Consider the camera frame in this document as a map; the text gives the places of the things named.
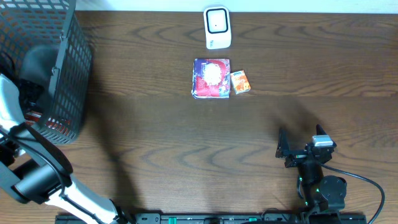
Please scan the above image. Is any orange tissue pack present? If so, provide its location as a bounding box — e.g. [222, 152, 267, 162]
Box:
[230, 70, 251, 95]

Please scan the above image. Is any pink purple snack bag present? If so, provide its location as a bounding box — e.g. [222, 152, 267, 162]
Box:
[192, 58, 231, 99]

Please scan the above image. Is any red brown snack packet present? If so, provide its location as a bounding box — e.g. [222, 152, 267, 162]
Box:
[24, 111, 64, 130]

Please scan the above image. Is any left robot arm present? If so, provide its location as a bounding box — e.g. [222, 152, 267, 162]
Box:
[1, 73, 135, 223]

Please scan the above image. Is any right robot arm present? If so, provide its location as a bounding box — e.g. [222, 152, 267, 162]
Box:
[275, 124, 347, 223]

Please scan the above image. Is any white barcode scanner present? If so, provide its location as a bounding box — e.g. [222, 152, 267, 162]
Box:
[203, 6, 232, 50]

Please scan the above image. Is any grey plastic mesh basket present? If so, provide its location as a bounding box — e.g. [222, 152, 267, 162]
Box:
[1, 0, 93, 144]

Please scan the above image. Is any black right camera cable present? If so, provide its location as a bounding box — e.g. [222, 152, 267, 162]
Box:
[317, 160, 386, 224]

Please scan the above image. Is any black camera cable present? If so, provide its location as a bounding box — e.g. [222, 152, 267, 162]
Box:
[0, 127, 103, 224]
[317, 160, 386, 224]

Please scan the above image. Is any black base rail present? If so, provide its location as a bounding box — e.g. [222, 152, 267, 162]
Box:
[55, 212, 368, 224]

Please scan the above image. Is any black left camera cable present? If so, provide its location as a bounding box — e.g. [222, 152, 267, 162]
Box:
[0, 127, 103, 224]

